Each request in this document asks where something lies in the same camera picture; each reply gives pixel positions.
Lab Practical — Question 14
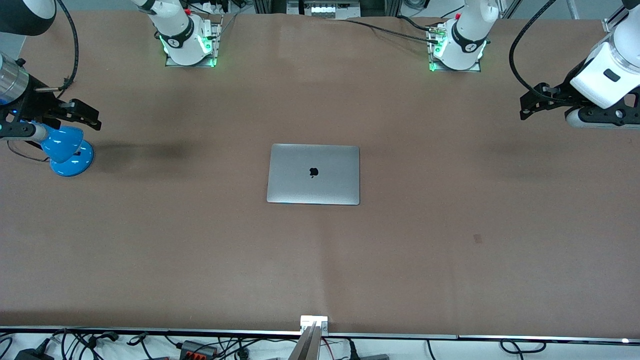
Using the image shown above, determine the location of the black power adapter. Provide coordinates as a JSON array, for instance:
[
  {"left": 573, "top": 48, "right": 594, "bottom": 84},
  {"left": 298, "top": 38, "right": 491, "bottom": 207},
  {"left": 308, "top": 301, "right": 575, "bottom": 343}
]
[{"left": 14, "top": 347, "right": 55, "bottom": 360}]

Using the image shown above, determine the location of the grey apple laptop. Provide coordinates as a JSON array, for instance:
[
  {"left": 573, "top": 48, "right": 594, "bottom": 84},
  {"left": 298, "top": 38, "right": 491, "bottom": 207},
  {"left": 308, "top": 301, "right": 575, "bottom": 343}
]
[{"left": 266, "top": 143, "right": 361, "bottom": 206}]

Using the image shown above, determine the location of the long black base cable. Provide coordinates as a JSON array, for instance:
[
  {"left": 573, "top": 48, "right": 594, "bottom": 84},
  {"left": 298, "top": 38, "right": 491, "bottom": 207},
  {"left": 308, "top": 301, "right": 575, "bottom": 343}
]
[{"left": 322, "top": 18, "right": 441, "bottom": 45}]

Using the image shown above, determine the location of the aluminium camera mount bar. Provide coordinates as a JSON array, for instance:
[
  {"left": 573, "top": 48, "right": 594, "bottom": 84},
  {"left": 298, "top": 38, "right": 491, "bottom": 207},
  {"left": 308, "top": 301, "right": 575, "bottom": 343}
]
[{"left": 287, "top": 322, "right": 321, "bottom": 360}]

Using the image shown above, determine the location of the white power strip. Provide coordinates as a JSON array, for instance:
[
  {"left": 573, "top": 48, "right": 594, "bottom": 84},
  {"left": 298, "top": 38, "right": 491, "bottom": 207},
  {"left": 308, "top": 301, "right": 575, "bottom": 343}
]
[{"left": 192, "top": 0, "right": 236, "bottom": 16}]

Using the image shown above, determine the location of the short black base cable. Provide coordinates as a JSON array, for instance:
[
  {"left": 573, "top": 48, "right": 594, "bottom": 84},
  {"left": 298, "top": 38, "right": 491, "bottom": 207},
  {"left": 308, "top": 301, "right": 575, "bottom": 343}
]
[{"left": 396, "top": 15, "right": 443, "bottom": 34}]

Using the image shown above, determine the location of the blue desk lamp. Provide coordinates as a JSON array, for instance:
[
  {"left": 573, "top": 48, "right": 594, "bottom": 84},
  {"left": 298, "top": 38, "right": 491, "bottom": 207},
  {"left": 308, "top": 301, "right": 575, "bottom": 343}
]
[{"left": 22, "top": 125, "right": 95, "bottom": 177}]

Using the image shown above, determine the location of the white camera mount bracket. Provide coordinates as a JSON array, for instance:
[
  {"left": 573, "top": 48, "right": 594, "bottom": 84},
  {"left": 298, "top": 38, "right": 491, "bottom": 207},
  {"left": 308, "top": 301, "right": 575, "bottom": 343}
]
[{"left": 300, "top": 315, "right": 329, "bottom": 335}]

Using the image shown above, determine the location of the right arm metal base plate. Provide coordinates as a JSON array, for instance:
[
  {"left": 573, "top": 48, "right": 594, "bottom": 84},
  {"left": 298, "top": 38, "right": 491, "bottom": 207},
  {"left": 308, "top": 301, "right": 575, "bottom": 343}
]
[{"left": 165, "top": 14, "right": 224, "bottom": 68}]

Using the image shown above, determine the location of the looped black floor cable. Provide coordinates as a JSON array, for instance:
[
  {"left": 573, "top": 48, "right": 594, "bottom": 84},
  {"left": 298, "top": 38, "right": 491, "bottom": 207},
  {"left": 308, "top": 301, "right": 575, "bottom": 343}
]
[{"left": 500, "top": 338, "right": 550, "bottom": 355}]

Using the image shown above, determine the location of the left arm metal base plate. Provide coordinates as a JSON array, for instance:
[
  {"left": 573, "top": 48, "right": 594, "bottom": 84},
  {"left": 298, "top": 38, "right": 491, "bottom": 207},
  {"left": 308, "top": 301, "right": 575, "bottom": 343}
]
[{"left": 427, "top": 22, "right": 483, "bottom": 73}]

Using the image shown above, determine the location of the grey power strip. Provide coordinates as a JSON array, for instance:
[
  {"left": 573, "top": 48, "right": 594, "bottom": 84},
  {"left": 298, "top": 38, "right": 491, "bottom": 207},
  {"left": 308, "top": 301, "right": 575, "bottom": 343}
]
[{"left": 286, "top": 0, "right": 362, "bottom": 20}]

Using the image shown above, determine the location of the grey orange connector block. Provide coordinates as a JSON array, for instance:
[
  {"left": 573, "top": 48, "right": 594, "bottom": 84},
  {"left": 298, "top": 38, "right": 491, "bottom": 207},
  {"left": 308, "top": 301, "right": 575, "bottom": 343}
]
[{"left": 179, "top": 340, "right": 219, "bottom": 359}]

